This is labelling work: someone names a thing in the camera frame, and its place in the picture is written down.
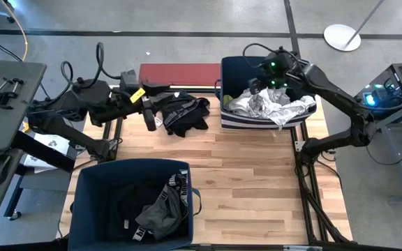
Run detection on navy white striped fabric bin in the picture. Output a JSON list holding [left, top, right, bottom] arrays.
[[214, 55, 319, 131]]

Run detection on silver metal bracket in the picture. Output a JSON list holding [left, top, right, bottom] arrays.
[[283, 245, 323, 251]]

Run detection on red mat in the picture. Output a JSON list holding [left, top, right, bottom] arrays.
[[138, 63, 222, 87]]

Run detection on grey desk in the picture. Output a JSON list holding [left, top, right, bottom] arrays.
[[0, 59, 47, 238]]

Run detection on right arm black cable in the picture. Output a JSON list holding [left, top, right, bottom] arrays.
[[242, 43, 295, 69]]

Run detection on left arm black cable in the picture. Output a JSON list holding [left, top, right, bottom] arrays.
[[60, 41, 124, 93]]

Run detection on plain navy fabric bin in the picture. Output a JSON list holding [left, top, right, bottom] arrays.
[[67, 158, 202, 251]]

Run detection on white grey patterned garment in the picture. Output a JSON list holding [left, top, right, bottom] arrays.
[[226, 86, 318, 128]]

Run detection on black computer tower with lights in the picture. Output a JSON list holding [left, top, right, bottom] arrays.
[[352, 62, 402, 121]]

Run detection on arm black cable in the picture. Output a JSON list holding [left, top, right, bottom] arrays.
[[242, 43, 295, 69], [60, 41, 124, 93]]

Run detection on black white logo briefs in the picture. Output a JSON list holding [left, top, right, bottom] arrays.
[[131, 173, 190, 243]]

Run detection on thin light cable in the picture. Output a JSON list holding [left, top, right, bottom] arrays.
[[0, 0, 29, 62]]

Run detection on yellow tag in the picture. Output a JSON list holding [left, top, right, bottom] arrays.
[[129, 87, 147, 104]]

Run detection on white papers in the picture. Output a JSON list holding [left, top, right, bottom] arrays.
[[22, 125, 73, 174]]

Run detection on floor stand round white base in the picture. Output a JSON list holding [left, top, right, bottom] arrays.
[[323, 0, 386, 52]]

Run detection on black desk clamp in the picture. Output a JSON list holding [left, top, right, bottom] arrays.
[[0, 77, 25, 111]]

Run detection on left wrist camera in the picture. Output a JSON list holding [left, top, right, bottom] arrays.
[[119, 69, 141, 93]]

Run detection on black computer cable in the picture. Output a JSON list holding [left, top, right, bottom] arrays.
[[364, 144, 402, 167]]

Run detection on grey metal table frame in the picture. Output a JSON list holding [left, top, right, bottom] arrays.
[[371, 97, 402, 205]]

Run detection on thin black floor cable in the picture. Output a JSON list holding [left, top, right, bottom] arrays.
[[0, 33, 24, 63]]

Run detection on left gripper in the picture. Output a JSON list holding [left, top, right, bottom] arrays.
[[117, 82, 174, 132]]

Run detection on black diagonal support beam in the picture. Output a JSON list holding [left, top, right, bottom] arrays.
[[12, 130, 77, 174]]

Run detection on black shorts grey waistband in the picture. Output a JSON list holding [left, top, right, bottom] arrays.
[[154, 89, 211, 138]]

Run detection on dark olive grey garment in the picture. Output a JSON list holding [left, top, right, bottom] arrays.
[[135, 189, 184, 241]]

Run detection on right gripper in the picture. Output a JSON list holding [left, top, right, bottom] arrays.
[[248, 51, 296, 96]]

